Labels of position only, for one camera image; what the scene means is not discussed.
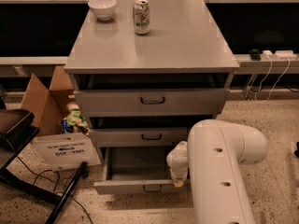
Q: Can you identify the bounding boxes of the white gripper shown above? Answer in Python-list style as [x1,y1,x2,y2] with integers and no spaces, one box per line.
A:
[166,141,189,188]

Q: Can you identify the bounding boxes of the grey bottom drawer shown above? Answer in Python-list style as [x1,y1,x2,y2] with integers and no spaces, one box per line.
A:
[94,146,190,195]

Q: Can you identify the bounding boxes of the grey drawer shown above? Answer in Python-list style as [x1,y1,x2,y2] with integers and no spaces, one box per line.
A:
[74,89,229,118]
[94,146,190,195]
[90,128,190,147]

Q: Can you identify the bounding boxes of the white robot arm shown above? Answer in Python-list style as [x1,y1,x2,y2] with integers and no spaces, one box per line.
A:
[166,119,268,224]

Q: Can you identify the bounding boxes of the grey middle drawer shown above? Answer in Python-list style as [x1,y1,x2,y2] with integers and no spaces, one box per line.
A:
[90,128,190,147]

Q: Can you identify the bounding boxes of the grey top drawer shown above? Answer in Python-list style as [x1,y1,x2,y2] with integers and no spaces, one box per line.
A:
[74,89,229,118]

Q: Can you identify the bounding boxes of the grey drawer cabinet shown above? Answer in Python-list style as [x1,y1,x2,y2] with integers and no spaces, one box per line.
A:
[64,0,240,161]

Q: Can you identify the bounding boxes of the green toy doll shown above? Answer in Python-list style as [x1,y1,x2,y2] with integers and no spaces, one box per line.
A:
[61,102,89,135]

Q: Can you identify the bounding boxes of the black small device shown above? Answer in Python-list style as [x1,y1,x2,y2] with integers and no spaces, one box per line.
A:
[249,49,261,61]

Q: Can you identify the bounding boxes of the brown cardboard box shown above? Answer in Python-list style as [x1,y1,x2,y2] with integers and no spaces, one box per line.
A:
[21,65,101,171]

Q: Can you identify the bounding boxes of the white power strip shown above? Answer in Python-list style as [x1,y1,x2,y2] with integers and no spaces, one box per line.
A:
[262,50,297,61]

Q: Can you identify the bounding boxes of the black rolling stand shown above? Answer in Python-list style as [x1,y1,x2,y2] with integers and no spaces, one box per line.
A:
[0,87,90,224]

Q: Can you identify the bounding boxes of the white green soda can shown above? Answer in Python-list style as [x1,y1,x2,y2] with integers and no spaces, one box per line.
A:
[133,0,150,35]

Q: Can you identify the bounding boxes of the white bowl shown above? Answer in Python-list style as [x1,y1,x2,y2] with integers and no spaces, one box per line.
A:
[88,0,117,21]

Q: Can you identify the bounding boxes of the white hanging cable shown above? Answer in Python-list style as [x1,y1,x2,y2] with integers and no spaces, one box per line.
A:
[253,58,292,103]

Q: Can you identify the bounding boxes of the black floor cable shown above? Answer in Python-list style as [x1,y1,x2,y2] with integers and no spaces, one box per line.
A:
[6,140,94,224]

